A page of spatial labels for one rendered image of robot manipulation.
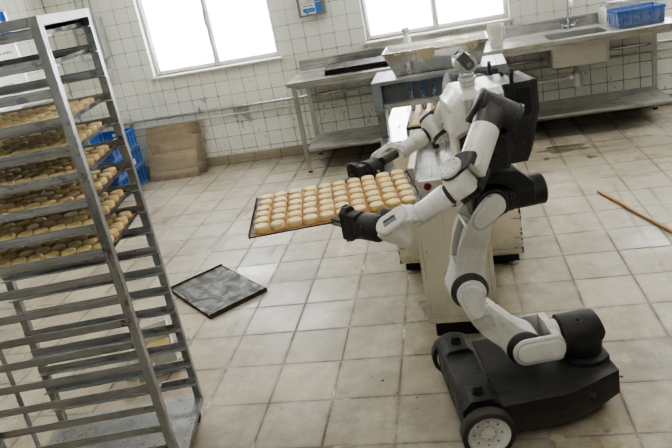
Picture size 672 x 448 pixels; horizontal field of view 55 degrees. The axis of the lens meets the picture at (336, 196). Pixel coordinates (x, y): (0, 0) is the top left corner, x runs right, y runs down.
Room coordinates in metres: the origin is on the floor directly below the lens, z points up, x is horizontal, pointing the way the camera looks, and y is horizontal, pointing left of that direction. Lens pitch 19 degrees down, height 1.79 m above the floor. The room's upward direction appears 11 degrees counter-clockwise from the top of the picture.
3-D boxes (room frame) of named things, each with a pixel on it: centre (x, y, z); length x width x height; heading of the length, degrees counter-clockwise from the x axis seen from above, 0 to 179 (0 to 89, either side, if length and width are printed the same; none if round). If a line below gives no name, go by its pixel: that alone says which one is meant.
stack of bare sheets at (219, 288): (3.79, 0.87, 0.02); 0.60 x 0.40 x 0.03; 34
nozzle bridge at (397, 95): (3.57, -0.68, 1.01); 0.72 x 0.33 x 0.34; 77
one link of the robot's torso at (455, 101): (2.21, -0.58, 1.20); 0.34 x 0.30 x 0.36; 179
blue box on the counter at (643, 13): (5.69, -2.87, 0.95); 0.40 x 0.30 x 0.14; 81
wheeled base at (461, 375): (2.21, -0.63, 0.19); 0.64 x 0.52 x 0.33; 90
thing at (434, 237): (3.08, -0.57, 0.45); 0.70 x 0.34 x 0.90; 167
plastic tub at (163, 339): (3.05, 1.11, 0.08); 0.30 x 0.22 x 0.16; 18
